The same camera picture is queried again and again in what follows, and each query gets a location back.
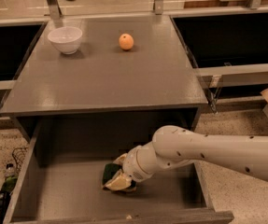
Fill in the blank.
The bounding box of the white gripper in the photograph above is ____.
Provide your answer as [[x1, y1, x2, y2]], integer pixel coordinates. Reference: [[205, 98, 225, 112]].
[[103, 146, 151, 191]]

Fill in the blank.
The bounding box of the green yellow sponge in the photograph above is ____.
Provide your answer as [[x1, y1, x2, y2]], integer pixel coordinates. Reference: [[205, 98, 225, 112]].
[[102, 163, 136, 192]]

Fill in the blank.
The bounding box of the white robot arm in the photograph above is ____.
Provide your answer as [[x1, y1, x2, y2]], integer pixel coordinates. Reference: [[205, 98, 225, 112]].
[[102, 125, 268, 191]]

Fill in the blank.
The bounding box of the grey open top drawer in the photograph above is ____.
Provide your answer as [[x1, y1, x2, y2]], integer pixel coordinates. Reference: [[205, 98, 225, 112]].
[[5, 111, 233, 224]]

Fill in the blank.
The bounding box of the grey counter cabinet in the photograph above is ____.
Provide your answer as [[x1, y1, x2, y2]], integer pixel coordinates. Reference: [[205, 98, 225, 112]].
[[0, 14, 209, 145]]

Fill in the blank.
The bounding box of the green plastic bottle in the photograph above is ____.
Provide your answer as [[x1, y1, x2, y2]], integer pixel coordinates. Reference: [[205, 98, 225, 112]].
[[1, 163, 18, 193]]

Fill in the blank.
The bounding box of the orange fruit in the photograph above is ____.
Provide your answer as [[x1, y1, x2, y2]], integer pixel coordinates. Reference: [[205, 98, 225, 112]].
[[119, 34, 134, 50]]

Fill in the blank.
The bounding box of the white ceramic bowl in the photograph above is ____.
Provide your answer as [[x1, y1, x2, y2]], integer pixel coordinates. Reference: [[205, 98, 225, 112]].
[[48, 26, 82, 54]]

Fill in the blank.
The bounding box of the black wire basket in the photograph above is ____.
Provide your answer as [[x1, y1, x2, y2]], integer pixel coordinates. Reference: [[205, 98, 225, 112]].
[[12, 147, 28, 172]]

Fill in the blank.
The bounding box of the left metal post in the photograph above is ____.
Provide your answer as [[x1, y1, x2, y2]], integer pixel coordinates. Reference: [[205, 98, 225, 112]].
[[47, 0, 62, 20]]

